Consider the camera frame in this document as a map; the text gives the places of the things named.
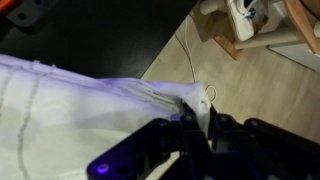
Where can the white duvet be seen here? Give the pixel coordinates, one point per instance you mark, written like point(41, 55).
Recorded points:
point(53, 122)

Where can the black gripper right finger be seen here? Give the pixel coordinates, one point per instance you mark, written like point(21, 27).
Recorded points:
point(269, 152)

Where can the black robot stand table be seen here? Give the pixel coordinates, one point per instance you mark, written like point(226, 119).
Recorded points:
point(97, 38)

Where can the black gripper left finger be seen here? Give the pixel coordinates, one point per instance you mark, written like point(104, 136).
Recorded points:
point(138, 155)

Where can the wooden cat tree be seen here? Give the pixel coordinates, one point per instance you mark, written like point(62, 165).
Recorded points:
point(276, 22)

